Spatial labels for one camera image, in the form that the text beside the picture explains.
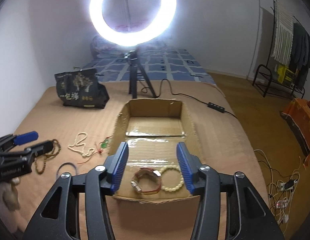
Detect green pendant red cord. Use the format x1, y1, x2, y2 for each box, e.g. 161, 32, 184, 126
77, 134, 113, 165

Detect dark hanging clothes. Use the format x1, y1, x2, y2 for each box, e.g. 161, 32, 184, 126
289, 22, 310, 90

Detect white cables and power strip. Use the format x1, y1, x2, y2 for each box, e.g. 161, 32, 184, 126
253, 148, 304, 227

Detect gloved hand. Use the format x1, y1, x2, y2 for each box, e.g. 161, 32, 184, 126
0, 177, 21, 211

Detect cream bead bracelet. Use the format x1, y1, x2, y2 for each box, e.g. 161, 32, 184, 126
159, 164, 185, 192

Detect brown wooden bead necklace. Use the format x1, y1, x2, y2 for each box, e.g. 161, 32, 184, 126
34, 139, 62, 175

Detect orange cloth covered furniture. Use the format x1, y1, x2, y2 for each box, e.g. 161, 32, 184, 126
280, 98, 310, 167

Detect tan blanket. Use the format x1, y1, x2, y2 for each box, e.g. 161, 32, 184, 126
15, 81, 267, 239

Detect black snack bag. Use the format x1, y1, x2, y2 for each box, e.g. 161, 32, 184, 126
54, 68, 109, 109

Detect white ring light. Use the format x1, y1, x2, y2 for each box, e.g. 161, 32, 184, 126
89, 0, 177, 47

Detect blue checkered bed sheet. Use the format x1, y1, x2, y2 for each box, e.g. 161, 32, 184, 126
83, 49, 215, 85

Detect black power cable with switch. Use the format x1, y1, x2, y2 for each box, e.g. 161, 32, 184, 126
141, 78, 238, 119

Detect white bead necklace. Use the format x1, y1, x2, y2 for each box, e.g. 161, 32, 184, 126
67, 132, 96, 158

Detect cardboard box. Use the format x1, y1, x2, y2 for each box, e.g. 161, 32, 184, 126
108, 99, 204, 203

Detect black clothes rack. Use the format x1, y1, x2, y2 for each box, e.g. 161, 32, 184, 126
252, 0, 306, 99

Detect white knitted cloth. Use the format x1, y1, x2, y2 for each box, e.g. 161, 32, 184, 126
271, 0, 294, 66

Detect yellow box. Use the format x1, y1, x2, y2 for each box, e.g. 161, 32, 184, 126
277, 64, 295, 86

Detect black tripod stand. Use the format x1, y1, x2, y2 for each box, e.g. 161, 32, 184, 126
124, 50, 157, 99

